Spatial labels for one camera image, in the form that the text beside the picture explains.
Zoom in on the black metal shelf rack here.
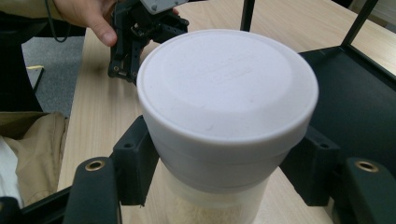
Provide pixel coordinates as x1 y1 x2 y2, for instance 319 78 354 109
239 0 396 176

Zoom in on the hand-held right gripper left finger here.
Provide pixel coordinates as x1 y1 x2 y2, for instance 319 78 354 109
63 114 161 224

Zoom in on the beige jacket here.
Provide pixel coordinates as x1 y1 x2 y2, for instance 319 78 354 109
0 110 70 208

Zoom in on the white shirt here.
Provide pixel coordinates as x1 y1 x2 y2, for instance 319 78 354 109
0 135 25 209

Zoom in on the plastic jar with white lid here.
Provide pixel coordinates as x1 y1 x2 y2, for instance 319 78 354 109
135 28 320 224

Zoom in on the left hand-held gripper cable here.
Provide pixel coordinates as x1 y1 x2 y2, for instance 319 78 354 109
44 0 72 44

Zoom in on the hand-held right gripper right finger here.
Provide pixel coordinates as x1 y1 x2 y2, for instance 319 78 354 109
279 124 396 224

